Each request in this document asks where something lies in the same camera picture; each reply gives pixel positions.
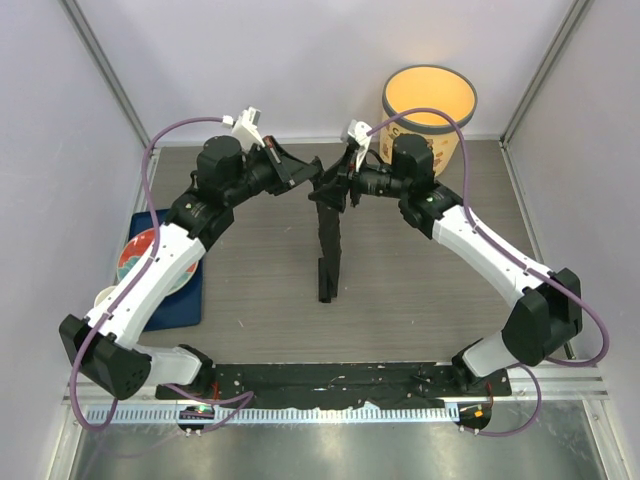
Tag left aluminium corner post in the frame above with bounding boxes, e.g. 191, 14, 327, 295
58, 0, 151, 147

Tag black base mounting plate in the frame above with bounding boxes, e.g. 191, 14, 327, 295
154, 360, 512, 409

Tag red and teal plate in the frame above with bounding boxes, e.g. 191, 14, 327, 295
116, 228, 199, 296

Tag blue tray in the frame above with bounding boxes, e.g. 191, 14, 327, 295
127, 211, 204, 332

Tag perforated cable duct strip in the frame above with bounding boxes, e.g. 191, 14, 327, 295
112, 403, 459, 425

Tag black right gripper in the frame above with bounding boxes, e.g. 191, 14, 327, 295
310, 146, 410, 213

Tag right aluminium corner post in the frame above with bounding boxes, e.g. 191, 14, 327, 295
499, 0, 594, 149

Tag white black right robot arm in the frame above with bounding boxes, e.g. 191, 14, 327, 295
309, 134, 583, 395

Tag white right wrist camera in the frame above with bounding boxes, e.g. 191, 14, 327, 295
346, 119, 372, 172

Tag yellow capybara trash bin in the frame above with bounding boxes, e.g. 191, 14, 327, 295
379, 63, 479, 177

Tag aluminium frame rail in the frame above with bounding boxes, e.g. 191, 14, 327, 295
77, 362, 609, 405

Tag aluminium corner post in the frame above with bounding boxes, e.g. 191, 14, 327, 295
499, 0, 594, 149
58, 0, 151, 147

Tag black trash bag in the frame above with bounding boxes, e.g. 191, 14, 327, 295
307, 157, 349, 304

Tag white paper cup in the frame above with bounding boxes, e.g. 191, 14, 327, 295
94, 285, 116, 307

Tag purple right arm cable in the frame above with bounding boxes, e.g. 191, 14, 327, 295
364, 108, 611, 437

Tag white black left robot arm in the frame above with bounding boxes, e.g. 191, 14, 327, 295
59, 135, 321, 400

